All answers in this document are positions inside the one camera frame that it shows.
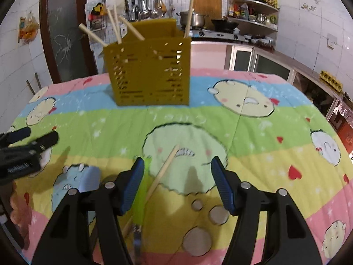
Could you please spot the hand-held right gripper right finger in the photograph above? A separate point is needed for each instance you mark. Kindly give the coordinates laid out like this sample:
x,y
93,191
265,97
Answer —
x,y
224,187

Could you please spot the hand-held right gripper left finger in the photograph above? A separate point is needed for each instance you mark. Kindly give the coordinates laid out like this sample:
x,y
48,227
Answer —
x,y
131,187

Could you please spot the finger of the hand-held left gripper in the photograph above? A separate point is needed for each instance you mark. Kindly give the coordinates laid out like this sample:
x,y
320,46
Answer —
x,y
47,140
16,136

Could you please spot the wooden chopstick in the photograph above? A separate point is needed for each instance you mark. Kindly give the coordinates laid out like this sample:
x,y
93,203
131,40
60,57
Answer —
x,y
113,24
166,165
132,29
92,35
118,23
190,12

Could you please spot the yellow perforated utensil holder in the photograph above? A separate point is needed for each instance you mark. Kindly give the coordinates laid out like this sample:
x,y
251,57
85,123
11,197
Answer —
x,y
150,71

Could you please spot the row of hanging kitchen utensils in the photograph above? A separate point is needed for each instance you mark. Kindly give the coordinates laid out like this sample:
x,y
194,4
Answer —
x,y
146,5

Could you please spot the person's left hand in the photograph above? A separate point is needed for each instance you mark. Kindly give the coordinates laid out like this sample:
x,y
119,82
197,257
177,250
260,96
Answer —
x,y
22,212

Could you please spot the colourful printed blanket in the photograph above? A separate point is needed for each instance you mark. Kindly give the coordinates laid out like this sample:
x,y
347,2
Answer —
x,y
248,149

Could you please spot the leaning wooden sticks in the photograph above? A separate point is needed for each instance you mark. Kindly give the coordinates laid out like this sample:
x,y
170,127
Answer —
x,y
34,84

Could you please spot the hanging bag of oranges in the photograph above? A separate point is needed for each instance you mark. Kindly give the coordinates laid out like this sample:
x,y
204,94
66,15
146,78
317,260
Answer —
x,y
29,29

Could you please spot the brown frosted glass door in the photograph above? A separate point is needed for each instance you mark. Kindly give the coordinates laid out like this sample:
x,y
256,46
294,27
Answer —
x,y
63,33

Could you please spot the red box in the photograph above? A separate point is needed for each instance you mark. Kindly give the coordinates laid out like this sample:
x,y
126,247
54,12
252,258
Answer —
x,y
347,134

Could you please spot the steel counter cabinets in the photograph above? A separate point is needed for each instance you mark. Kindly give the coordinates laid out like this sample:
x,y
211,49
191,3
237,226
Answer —
x,y
275,60

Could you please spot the yellow black hanging toy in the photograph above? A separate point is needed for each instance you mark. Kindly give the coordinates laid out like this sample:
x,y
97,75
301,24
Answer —
x,y
97,9

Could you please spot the plastic-covered side table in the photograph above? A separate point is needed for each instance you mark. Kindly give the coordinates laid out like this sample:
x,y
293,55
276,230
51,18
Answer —
x,y
347,109

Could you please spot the group of bowls on counter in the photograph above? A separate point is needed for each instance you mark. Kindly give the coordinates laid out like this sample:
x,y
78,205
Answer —
x,y
259,41

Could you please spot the steel gas stove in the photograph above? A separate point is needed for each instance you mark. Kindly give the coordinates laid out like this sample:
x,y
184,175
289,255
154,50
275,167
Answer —
x,y
220,35

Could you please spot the yellow egg carton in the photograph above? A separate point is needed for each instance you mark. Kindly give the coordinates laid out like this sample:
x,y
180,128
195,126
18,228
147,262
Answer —
x,y
331,77

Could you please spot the black wok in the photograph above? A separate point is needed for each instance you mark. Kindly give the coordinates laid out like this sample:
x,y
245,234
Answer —
x,y
224,25

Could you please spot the steel corner shelf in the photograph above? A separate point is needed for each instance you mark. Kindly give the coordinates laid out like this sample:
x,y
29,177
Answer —
x,y
264,24

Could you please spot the steel cooking pot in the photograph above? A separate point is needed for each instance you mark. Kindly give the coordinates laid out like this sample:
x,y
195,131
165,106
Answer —
x,y
197,20

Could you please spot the row of condiment bottles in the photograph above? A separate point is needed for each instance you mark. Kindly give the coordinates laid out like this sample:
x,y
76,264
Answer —
x,y
248,12

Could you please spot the rectangular wooden cutting board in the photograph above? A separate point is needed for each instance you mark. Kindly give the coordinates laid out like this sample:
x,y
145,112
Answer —
x,y
208,2

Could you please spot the white wall socket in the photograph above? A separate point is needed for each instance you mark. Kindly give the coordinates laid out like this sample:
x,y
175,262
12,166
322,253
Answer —
x,y
332,40

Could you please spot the wall hooks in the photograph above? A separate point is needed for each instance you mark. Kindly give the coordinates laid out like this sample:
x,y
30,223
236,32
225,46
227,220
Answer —
x,y
310,6

